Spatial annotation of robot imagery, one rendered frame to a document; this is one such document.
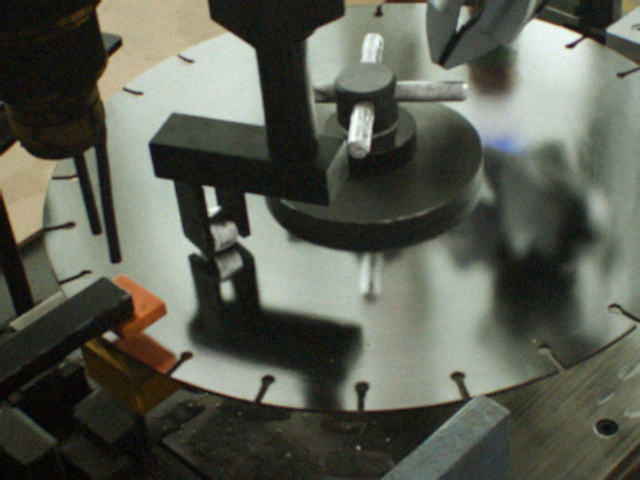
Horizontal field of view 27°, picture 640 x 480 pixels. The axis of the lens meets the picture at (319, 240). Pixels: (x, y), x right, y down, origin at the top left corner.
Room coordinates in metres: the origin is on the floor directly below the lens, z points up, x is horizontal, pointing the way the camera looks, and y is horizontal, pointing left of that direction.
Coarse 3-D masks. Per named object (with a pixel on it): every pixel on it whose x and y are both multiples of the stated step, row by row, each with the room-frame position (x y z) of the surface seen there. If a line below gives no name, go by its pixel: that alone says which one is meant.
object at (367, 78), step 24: (360, 72) 0.53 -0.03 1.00; (384, 72) 0.53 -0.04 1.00; (336, 96) 0.53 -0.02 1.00; (360, 96) 0.52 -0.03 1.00; (384, 96) 0.52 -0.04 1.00; (408, 96) 0.52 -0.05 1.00; (432, 96) 0.52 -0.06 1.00; (456, 96) 0.52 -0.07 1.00; (360, 120) 0.50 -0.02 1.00; (384, 120) 0.52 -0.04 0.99; (360, 144) 0.48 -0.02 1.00
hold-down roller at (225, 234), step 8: (216, 208) 0.48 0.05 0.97; (224, 208) 0.48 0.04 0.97; (216, 216) 0.48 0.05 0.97; (224, 216) 0.48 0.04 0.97; (216, 224) 0.48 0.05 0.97; (224, 224) 0.48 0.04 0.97; (232, 224) 0.48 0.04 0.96; (216, 232) 0.47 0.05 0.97; (224, 232) 0.47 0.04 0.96; (232, 232) 0.48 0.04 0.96; (216, 240) 0.47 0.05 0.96; (224, 240) 0.47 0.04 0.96; (232, 240) 0.48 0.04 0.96; (216, 248) 0.47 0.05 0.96; (224, 248) 0.47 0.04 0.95
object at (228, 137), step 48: (288, 48) 0.45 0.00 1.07; (288, 96) 0.45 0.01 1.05; (192, 144) 0.47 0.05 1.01; (240, 144) 0.47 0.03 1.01; (288, 144) 0.45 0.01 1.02; (336, 144) 0.46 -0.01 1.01; (192, 192) 0.47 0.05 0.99; (240, 192) 0.46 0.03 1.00; (288, 192) 0.45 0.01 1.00; (336, 192) 0.45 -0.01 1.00; (192, 240) 0.48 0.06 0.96
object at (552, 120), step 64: (192, 64) 0.65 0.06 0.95; (256, 64) 0.64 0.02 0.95; (320, 64) 0.63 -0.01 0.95; (384, 64) 0.63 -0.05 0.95; (512, 64) 0.61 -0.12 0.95; (576, 64) 0.60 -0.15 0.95; (128, 128) 0.59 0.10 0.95; (512, 128) 0.55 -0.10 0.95; (576, 128) 0.54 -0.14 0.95; (64, 192) 0.54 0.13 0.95; (128, 192) 0.53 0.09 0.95; (512, 192) 0.50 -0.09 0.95; (576, 192) 0.49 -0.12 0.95; (64, 256) 0.49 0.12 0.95; (128, 256) 0.48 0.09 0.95; (192, 256) 0.48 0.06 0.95; (256, 256) 0.47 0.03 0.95; (320, 256) 0.47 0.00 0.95; (384, 256) 0.46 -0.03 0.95; (448, 256) 0.46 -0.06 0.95; (512, 256) 0.45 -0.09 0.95; (576, 256) 0.45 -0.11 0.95; (192, 320) 0.43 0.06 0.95; (256, 320) 0.43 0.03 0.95; (320, 320) 0.42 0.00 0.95; (384, 320) 0.42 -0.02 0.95; (448, 320) 0.41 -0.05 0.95; (512, 320) 0.41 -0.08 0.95; (576, 320) 0.40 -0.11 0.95; (192, 384) 0.39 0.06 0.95; (256, 384) 0.39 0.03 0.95; (320, 384) 0.38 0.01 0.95; (384, 384) 0.38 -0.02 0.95; (448, 384) 0.38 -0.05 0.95; (512, 384) 0.37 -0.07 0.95
